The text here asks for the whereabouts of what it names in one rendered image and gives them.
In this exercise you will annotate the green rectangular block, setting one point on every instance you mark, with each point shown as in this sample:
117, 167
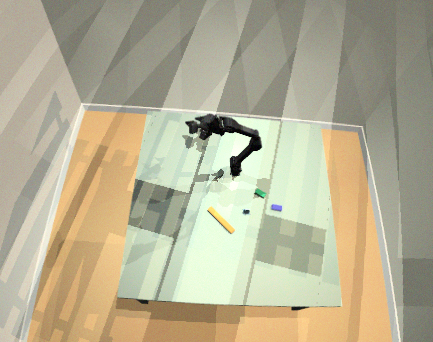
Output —
260, 193

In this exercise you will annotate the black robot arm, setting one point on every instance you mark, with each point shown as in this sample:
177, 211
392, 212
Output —
230, 125

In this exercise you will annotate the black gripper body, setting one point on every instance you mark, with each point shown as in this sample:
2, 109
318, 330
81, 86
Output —
194, 126

